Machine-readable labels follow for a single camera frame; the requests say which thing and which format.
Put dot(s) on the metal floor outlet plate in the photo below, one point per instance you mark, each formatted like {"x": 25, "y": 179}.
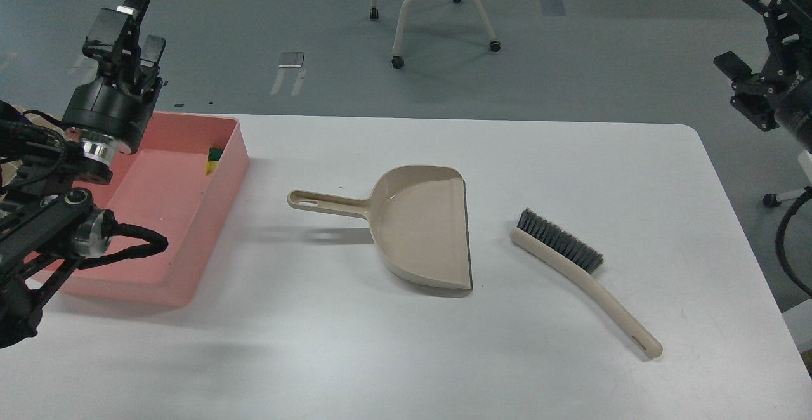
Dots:
{"x": 291, "y": 60}

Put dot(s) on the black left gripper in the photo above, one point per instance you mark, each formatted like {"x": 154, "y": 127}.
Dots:
{"x": 114, "y": 43}

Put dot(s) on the yellow sponge piece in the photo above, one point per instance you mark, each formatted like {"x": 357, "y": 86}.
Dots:
{"x": 212, "y": 160}

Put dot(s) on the pink plastic bin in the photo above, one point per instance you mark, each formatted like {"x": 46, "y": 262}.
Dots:
{"x": 163, "y": 187}

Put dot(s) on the beige plastic dustpan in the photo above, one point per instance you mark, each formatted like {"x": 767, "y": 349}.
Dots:
{"x": 417, "y": 216}

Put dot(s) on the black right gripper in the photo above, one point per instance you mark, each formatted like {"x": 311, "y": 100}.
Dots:
{"x": 784, "y": 102}

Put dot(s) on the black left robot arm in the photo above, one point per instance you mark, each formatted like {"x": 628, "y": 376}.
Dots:
{"x": 51, "y": 226}

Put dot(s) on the beige hand brush black bristles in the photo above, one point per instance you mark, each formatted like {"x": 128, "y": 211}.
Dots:
{"x": 577, "y": 261}

